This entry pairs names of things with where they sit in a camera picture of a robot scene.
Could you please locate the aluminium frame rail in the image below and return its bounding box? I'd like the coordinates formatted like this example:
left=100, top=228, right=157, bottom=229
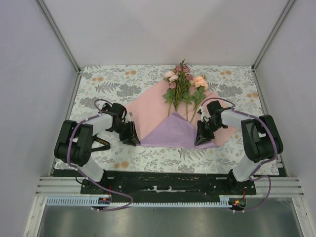
left=36, top=177, right=304, bottom=198

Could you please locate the white slotted cable duct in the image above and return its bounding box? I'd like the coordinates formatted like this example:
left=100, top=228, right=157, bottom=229
left=46, top=197, right=241, bottom=208

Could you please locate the dark pink fake flower stem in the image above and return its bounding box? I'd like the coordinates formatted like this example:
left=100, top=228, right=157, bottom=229
left=173, top=59, right=193, bottom=111

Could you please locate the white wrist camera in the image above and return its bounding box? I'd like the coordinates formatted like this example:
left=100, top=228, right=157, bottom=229
left=197, top=107, right=210, bottom=122
left=125, top=112, right=133, bottom=123

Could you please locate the pale pink fake flower stem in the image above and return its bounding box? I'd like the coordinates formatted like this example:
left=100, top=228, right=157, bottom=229
left=182, top=73, right=194, bottom=120

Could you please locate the black ribbon with gold text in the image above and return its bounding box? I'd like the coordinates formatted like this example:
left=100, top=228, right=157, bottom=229
left=91, top=102, right=112, bottom=152

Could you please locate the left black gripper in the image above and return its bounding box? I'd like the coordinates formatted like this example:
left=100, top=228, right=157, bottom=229
left=111, top=121, right=140, bottom=147

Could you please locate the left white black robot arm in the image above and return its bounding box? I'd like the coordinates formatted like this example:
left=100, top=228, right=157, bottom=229
left=54, top=100, right=140, bottom=194

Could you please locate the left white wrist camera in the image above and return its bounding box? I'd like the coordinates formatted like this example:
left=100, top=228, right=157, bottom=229
left=125, top=112, right=133, bottom=123

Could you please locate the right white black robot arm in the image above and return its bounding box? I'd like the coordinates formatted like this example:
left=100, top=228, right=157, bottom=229
left=195, top=100, right=283, bottom=195

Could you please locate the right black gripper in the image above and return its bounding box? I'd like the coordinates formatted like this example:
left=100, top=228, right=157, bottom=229
left=195, top=119, right=224, bottom=146

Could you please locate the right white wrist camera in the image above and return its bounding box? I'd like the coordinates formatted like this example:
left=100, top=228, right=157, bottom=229
left=197, top=107, right=210, bottom=122

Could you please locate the floral patterned table mat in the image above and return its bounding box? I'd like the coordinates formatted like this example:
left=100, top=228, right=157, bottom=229
left=70, top=65, right=263, bottom=174

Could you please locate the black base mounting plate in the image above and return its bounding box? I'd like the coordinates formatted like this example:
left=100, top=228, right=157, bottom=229
left=80, top=171, right=256, bottom=202

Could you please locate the cream rose fake flower stem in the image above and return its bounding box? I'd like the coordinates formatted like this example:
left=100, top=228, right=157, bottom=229
left=190, top=75, right=209, bottom=122

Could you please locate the pink peony fake flower stem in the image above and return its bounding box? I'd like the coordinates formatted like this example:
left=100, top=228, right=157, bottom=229
left=163, top=71, right=178, bottom=116

